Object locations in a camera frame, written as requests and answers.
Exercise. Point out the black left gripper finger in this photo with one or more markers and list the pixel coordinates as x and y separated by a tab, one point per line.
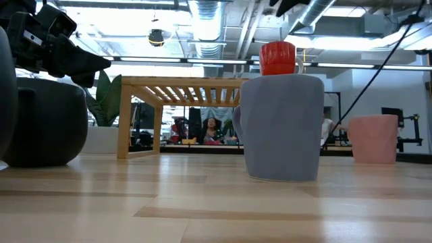
86	80
74	60

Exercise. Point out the black monitor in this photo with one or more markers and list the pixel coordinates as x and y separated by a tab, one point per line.
392	114

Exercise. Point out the person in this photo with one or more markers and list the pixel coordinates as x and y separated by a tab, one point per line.
326	130
212	130

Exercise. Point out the wooden slatted rack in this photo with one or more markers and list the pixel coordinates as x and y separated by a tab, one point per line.
182	81

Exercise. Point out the black aluminium table frame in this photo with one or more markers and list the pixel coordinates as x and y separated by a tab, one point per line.
202	150

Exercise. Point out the silver ventilation duct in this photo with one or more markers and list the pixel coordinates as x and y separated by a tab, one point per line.
206	30
312	13

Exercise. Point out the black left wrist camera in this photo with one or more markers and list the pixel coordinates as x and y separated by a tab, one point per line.
59	22

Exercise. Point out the blue-grey mug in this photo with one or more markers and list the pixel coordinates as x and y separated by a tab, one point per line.
281	128

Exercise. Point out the black round mug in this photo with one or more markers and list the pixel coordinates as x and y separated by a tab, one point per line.
47	125

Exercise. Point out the black monitor stand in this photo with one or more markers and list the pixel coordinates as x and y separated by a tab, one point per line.
416	131

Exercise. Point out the black ceiling camera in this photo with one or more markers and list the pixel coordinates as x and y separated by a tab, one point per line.
156	38

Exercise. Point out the green plant in white pot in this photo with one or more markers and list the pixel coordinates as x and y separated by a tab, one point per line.
99	140

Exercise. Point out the pink mug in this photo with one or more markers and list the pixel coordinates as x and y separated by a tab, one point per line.
373	140

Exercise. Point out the red ribbed mug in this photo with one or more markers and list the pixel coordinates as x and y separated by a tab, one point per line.
276	59

